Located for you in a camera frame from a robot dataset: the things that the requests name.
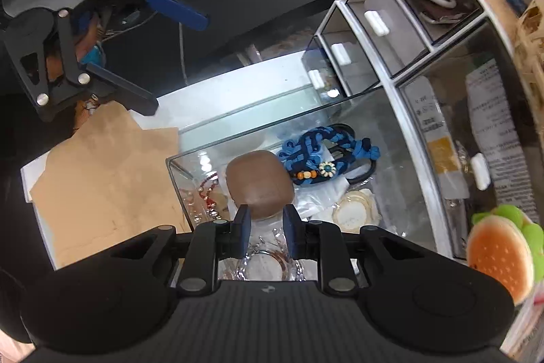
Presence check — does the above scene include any woven bamboo basket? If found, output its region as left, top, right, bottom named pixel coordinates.
left=512, top=0, right=544, bottom=126

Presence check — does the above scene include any clear plastic drawer cabinet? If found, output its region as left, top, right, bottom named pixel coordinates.
left=301, top=1, right=452, bottom=262
left=346, top=0, right=544, bottom=262

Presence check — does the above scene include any brown leather case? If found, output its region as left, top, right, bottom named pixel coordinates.
left=225, top=150, right=295, bottom=221

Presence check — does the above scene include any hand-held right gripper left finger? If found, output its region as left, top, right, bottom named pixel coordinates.
left=109, top=205, right=252, bottom=298

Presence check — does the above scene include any black hair tie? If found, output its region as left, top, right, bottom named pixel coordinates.
left=331, top=124, right=382, bottom=185

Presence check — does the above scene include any wide clear drawer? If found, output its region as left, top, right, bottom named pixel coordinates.
left=398, top=67, right=489, bottom=259
left=450, top=20, right=544, bottom=219

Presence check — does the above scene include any burger plush toy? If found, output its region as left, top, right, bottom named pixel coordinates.
left=466, top=205, right=544, bottom=306

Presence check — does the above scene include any thin grey cable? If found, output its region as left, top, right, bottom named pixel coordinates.
left=178, top=23, right=189, bottom=87

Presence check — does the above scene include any large clear drawer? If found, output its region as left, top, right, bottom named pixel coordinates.
left=166, top=87, right=447, bottom=283

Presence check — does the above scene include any red bead bracelet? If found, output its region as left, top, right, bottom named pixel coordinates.
left=178, top=171, right=228, bottom=224

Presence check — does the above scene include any blue knotted bracelet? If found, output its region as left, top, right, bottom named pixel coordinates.
left=278, top=124, right=381, bottom=187

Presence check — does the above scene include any brown cardboard sheet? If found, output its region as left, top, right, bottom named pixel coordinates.
left=32, top=103, right=194, bottom=268

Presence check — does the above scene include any small clear zip bag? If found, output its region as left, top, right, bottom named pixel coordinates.
left=295, top=176, right=353, bottom=220

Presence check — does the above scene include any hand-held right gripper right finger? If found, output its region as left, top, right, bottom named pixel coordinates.
left=283, top=205, right=426, bottom=296

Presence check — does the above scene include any clear packet with bangle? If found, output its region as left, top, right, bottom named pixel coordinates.
left=217, top=233, right=319, bottom=283

